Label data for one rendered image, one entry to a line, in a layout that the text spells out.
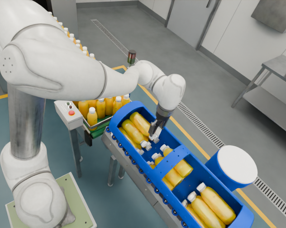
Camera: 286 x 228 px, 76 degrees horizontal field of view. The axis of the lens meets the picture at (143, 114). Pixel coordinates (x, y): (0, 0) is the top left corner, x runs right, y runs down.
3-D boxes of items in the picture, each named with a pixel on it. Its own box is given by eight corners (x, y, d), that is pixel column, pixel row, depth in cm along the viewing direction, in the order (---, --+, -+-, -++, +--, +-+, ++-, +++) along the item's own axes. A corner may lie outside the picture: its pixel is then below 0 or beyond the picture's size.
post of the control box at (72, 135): (78, 178, 200) (68, 121, 126) (76, 175, 201) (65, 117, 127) (82, 176, 202) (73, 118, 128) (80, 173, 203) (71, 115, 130)
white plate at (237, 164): (218, 175, 116) (217, 176, 117) (261, 188, 116) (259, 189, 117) (217, 140, 135) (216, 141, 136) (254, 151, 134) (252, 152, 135)
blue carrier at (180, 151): (203, 262, 91) (240, 250, 72) (105, 137, 127) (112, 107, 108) (227, 223, 109) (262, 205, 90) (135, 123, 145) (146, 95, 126)
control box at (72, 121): (69, 131, 121) (67, 121, 113) (55, 111, 129) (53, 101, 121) (83, 125, 126) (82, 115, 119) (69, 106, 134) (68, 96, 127)
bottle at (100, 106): (103, 111, 150) (104, 95, 136) (106, 118, 146) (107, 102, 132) (94, 113, 147) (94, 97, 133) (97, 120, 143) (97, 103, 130)
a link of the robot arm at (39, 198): (35, 241, 74) (18, 235, 58) (19, 201, 82) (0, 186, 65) (73, 214, 83) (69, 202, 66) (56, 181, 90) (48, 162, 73)
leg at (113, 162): (109, 187, 199) (113, 161, 153) (106, 183, 202) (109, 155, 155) (114, 184, 202) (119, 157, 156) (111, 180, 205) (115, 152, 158)
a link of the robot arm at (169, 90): (182, 106, 91) (164, 89, 96) (194, 81, 79) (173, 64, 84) (167, 114, 85) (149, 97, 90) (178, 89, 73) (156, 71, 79)
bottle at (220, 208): (223, 226, 89) (194, 194, 97) (231, 216, 93) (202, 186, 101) (231, 223, 84) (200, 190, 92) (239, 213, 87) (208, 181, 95)
